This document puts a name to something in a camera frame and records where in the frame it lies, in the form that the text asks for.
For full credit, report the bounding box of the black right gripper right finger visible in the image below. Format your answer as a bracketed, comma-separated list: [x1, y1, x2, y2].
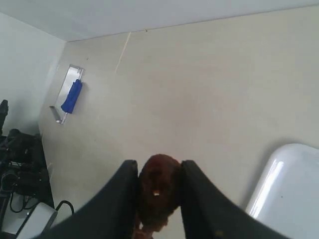
[180, 160, 285, 239]

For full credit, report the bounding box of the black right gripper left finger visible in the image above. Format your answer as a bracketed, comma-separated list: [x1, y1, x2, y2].
[39, 160, 138, 239]

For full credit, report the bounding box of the dark red fruit top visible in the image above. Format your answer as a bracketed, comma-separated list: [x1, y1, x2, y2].
[137, 154, 182, 237]

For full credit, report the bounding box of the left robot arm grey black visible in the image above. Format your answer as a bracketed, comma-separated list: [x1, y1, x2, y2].
[0, 100, 54, 213]

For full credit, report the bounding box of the white rectangular plastic tray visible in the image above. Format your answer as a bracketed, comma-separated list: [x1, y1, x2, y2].
[246, 143, 319, 239]

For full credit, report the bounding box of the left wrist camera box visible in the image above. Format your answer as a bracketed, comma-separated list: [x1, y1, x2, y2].
[0, 203, 57, 239]

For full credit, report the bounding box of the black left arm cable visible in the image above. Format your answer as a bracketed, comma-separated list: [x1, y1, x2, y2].
[9, 194, 75, 236]

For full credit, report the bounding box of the blue handled metal clamp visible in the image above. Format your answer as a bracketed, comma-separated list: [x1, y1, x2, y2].
[49, 64, 84, 124]

